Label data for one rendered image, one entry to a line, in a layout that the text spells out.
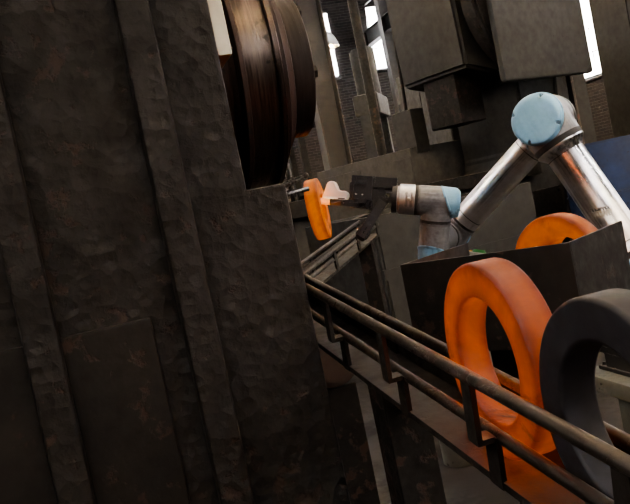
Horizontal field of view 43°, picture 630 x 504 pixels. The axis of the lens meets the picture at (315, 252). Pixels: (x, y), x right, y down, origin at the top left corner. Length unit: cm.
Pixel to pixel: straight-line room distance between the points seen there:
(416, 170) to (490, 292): 482
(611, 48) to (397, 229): 341
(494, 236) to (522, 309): 347
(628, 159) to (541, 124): 304
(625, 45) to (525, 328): 604
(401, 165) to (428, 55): 77
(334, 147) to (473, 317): 982
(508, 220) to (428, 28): 162
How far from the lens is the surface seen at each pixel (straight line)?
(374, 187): 200
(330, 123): 1063
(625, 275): 126
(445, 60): 526
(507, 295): 70
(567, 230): 123
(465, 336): 82
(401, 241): 379
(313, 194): 197
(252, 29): 143
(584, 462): 67
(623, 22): 668
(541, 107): 187
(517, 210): 428
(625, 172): 488
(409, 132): 559
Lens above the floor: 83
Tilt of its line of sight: 3 degrees down
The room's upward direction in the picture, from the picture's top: 12 degrees counter-clockwise
